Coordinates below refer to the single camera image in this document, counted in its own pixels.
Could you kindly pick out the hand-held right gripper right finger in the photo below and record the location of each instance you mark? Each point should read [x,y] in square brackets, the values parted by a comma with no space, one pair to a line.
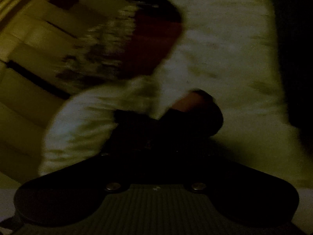
[190,156]

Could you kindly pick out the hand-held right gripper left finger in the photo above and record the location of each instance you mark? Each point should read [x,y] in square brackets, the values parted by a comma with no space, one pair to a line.
[132,151]

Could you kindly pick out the black cartoon print shirt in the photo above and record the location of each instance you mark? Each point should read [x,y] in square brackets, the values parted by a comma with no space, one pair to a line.
[195,112]

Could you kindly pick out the white leaf print blanket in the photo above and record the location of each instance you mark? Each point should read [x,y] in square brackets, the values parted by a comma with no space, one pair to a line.
[220,66]

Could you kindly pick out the brown patterned pillow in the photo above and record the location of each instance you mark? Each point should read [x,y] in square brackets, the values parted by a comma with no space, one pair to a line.
[97,51]

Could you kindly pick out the dark red pillow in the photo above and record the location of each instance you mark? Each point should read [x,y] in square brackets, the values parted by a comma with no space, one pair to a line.
[151,44]

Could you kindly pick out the yellow wooden headboard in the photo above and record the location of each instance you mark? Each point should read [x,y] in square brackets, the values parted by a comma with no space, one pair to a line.
[31,78]

